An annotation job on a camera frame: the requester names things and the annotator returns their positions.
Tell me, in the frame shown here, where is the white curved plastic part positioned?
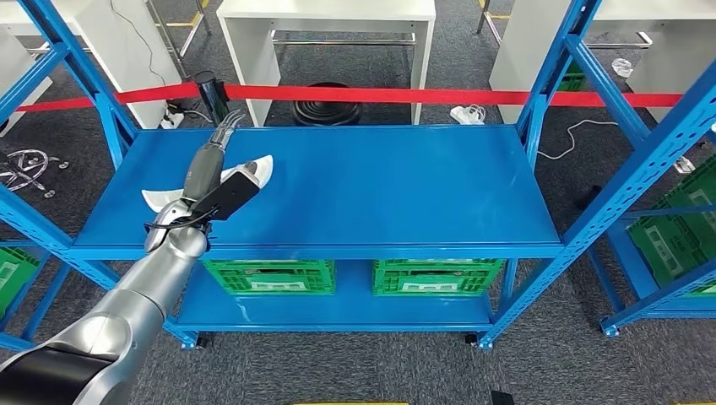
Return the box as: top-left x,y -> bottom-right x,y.
140,154 -> 275,214

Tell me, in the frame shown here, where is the black stanchion post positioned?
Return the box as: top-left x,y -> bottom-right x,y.
193,70 -> 231,127

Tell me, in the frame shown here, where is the black round stanchion base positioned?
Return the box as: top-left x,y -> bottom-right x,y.
291,82 -> 364,128

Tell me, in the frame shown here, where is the white table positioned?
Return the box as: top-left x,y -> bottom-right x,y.
0,0 -> 183,138
489,0 -> 716,125
216,0 -> 437,127

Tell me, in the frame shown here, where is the black cylinder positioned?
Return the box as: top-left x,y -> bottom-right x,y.
574,185 -> 604,212

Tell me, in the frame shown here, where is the white floor cable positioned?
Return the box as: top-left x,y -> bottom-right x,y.
536,118 -> 620,162

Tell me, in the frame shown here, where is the green plastic crate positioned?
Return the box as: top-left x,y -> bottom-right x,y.
0,246 -> 41,321
372,258 -> 507,298
626,155 -> 716,297
202,259 -> 337,296
556,60 -> 589,94

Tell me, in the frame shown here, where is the red barrier belt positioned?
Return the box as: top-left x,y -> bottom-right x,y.
16,82 -> 685,113

